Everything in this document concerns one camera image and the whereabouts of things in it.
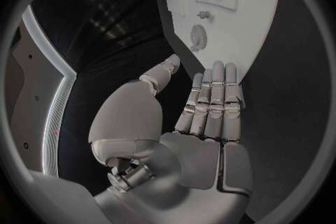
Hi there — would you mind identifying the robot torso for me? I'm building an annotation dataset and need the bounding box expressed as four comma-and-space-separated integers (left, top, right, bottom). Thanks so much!
3, 5, 78, 179

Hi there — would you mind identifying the large grey gear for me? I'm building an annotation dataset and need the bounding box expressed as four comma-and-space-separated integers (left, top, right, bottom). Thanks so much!
189, 24, 209, 46

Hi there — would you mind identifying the white task board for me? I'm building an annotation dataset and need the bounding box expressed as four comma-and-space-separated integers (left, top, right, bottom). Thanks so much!
154, 0, 282, 90

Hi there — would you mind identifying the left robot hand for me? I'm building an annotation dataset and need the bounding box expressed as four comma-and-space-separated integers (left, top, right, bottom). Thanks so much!
87, 53, 254, 224

